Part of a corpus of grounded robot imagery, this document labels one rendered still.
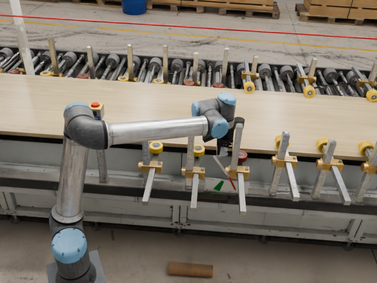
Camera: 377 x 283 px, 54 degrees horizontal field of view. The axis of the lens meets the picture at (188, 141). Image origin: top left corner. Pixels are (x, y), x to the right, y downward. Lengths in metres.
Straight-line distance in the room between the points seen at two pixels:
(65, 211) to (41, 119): 0.91
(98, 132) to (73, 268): 0.67
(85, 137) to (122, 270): 1.45
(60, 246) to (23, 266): 1.14
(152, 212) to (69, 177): 1.17
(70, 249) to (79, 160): 0.39
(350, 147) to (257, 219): 0.83
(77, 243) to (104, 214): 1.10
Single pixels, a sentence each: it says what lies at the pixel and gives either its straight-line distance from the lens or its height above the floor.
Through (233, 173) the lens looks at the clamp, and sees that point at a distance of 2.14.
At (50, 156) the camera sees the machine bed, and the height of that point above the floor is 0.69.
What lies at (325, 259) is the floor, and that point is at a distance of 2.99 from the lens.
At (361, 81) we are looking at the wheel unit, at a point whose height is 0.97.
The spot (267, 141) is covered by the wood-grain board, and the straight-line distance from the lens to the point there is 2.35.
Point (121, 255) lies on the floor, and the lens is 2.81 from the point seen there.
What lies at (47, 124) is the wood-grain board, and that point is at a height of 0.90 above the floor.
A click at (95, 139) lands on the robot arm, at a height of 1.39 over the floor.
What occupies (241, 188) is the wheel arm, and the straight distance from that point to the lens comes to 2.03.
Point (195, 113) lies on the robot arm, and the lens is 1.72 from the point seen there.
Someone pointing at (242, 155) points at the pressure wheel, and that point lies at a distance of 2.19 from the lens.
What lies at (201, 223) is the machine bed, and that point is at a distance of 2.77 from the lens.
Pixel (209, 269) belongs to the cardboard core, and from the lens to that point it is 2.64.
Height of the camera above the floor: 2.21
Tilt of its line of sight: 35 degrees down
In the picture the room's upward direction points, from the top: 3 degrees clockwise
